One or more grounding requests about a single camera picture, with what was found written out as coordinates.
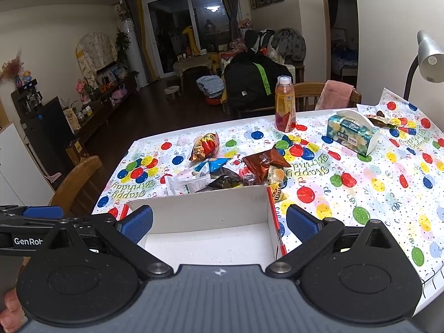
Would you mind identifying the clear pastry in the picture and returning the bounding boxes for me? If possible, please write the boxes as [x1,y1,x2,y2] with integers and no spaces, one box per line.
[267,165,286,184]

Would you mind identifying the white spicy strip packet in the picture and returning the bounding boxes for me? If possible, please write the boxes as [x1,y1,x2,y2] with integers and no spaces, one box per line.
[166,175,211,196]

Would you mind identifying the brown foil snack bag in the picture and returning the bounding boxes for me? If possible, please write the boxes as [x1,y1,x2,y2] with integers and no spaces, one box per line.
[242,147,291,183]

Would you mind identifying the blue cookie packet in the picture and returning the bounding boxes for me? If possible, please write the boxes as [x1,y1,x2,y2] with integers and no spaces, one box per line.
[193,158,229,177]

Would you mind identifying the red yellow snack bag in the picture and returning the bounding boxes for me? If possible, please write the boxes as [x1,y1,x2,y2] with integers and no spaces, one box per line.
[189,132,220,162]

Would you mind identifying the yellow gold snack packet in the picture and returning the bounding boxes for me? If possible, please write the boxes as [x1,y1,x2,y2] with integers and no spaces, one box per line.
[269,183,287,204]

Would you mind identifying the white red snack pouch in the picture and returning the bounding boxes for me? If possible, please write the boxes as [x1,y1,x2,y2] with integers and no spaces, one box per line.
[234,160,257,186]

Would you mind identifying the person's left hand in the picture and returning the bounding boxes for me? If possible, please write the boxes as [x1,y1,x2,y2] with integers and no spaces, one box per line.
[1,289,25,333]

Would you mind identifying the wooden chair near left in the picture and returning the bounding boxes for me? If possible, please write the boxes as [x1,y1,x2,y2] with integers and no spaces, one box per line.
[50,156,108,218]

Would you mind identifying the wooden chair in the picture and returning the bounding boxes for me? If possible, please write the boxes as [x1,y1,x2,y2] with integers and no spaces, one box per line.
[293,81,362,112]
[50,156,108,218]

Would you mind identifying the white cabinet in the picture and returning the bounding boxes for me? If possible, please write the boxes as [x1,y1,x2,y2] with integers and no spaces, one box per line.
[0,123,54,206]

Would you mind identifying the white cardboard box red trim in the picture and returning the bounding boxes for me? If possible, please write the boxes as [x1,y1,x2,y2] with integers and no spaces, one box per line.
[128,186,286,269]

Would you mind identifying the dark tv console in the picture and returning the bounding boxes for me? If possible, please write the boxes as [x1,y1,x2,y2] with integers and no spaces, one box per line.
[11,71,136,177]

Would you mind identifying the balloon birthday tablecloth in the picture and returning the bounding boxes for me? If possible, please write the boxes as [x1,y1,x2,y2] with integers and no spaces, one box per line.
[94,89,443,308]

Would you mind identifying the green tissue pack in holder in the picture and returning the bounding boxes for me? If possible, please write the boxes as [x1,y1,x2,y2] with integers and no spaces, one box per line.
[327,109,380,157]

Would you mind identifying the orange juice bottle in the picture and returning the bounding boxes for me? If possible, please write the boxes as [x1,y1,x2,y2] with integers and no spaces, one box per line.
[275,76,296,133]

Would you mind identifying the wrappers at table corner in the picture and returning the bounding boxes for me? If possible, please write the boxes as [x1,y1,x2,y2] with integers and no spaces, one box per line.
[366,110,401,128]

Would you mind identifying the wooden chair far side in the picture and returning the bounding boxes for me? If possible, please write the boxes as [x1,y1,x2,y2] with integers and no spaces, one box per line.
[293,81,362,112]

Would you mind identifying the pink cloth on chair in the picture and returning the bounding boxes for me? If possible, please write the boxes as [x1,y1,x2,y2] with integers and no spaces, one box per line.
[315,80,354,110]

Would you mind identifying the black jacket green stripe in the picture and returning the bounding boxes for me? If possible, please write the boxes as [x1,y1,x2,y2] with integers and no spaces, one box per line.
[223,51,293,112]

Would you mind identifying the white standing air conditioner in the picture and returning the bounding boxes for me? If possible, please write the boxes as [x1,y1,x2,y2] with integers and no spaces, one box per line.
[122,19,148,89]

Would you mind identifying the round coffee table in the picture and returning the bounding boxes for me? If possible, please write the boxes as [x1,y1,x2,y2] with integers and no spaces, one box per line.
[173,55,212,77]

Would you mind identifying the grey desk lamp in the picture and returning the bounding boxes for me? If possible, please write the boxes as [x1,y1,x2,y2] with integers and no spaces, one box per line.
[403,30,444,101]

